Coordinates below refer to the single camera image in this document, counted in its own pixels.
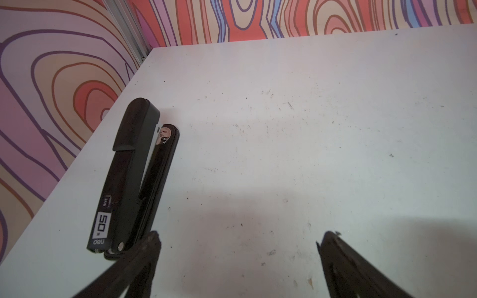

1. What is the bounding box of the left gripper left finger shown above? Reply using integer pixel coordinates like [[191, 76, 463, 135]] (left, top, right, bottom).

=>
[[75, 231, 161, 298]]

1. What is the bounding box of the black stapler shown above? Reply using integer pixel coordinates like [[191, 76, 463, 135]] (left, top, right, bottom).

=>
[[87, 98, 180, 261]]

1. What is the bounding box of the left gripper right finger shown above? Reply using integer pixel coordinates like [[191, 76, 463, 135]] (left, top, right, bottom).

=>
[[316, 231, 411, 298]]

